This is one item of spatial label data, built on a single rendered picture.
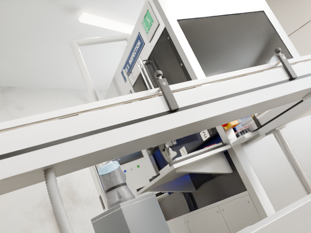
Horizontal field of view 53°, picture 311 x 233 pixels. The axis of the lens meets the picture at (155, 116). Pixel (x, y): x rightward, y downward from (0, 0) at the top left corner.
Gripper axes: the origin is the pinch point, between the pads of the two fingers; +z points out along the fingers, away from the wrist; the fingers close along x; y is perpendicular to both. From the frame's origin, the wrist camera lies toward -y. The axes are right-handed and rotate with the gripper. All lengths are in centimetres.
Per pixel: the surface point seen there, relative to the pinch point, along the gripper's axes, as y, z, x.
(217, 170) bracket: 25.6, 14.1, -2.4
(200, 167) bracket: 15.8, 8.6, -2.4
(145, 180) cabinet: 17, -6, 88
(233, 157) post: 35.6, 10.9, -9.2
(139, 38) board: 34, -107, 29
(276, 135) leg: 50, 10, -33
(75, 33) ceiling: 39, -235, 183
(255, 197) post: 36, 36, -11
